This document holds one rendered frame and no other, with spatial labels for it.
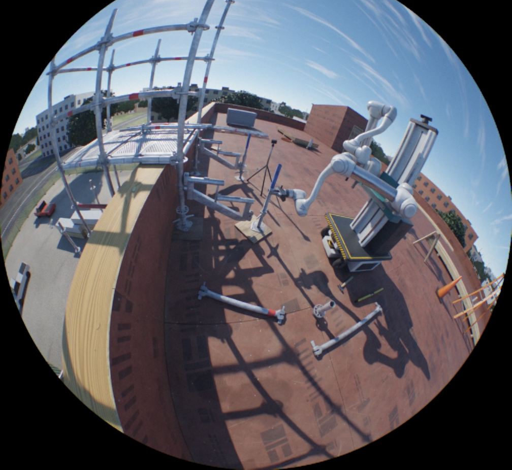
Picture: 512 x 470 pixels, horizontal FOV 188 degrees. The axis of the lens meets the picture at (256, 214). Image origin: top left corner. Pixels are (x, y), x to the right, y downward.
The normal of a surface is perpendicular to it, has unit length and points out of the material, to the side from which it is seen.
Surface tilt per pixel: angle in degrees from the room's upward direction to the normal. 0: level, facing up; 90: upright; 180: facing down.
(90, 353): 0
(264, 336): 0
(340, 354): 0
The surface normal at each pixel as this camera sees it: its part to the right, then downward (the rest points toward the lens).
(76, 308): 0.23, -0.73
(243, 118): 0.20, 0.68
